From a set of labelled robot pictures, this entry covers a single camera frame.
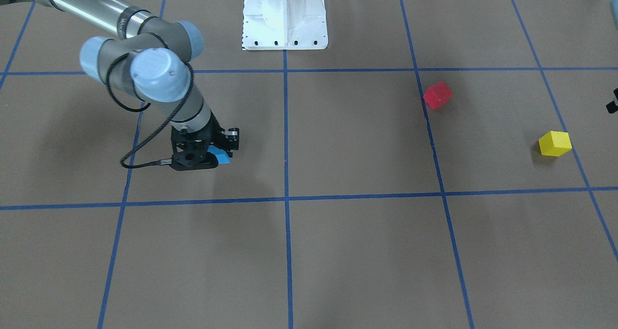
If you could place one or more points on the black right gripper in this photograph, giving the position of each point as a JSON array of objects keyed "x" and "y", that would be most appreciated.
[{"x": 217, "y": 130}]

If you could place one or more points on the blue wooden block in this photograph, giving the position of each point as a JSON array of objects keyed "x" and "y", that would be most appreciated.
[{"x": 220, "y": 155}]

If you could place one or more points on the red wooden block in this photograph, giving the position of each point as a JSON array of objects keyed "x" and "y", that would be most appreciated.
[{"x": 437, "y": 95}]

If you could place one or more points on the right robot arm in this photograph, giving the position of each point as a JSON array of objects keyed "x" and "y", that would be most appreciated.
[{"x": 148, "y": 64}]

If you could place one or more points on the yellow wooden block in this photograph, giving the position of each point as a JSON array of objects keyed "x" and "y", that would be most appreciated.
[{"x": 555, "y": 144}]

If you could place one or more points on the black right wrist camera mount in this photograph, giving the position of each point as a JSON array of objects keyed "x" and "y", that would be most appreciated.
[{"x": 192, "y": 158}]

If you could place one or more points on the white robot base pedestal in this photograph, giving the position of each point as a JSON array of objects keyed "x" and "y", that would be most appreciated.
[{"x": 284, "y": 25}]

